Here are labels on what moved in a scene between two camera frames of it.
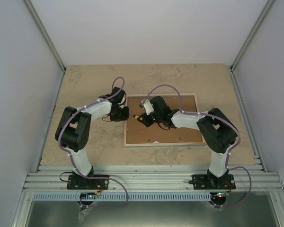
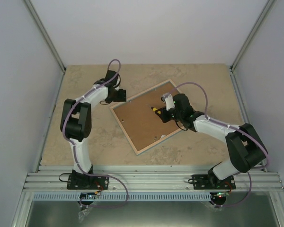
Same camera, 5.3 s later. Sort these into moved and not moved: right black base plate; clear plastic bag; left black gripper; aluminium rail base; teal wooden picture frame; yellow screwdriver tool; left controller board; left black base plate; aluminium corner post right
Moved: yellow screwdriver tool; left black gripper; teal wooden picture frame
Not moved: clear plastic bag; left black base plate; aluminium rail base; right black base plate; left controller board; aluminium corner post right
